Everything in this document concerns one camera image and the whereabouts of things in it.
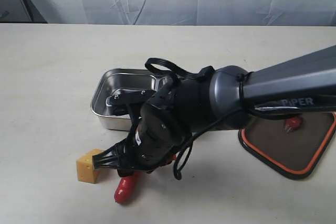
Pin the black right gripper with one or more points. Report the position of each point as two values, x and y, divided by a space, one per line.
155 136

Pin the red toy sausage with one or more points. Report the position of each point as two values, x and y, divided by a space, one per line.
126 188

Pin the yellow toy cheese wedge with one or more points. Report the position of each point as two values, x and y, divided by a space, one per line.
85 170

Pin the stainless steel lunch box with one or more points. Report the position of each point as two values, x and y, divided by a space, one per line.
116 82

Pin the dark transparent box lid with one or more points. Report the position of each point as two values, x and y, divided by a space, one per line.
291 147

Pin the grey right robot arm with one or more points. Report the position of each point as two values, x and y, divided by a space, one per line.
230 97

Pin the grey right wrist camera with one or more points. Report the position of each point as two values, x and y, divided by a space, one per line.
118 104

